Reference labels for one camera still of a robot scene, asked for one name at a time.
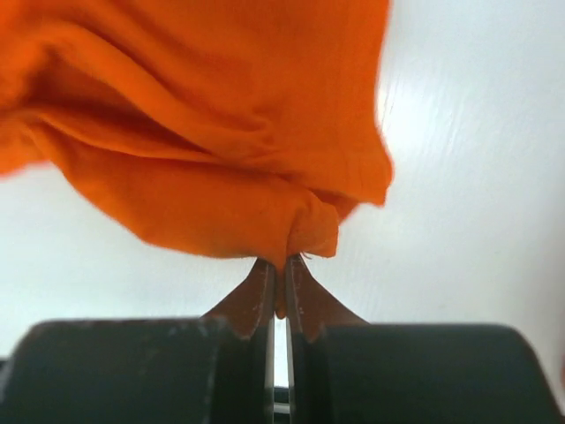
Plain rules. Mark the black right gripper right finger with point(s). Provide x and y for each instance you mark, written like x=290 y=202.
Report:
x=343 y=369

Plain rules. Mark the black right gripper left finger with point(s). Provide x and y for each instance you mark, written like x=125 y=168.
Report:
x=218 y=368

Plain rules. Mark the orange t shirt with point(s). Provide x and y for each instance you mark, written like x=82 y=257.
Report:
x=225 y=129

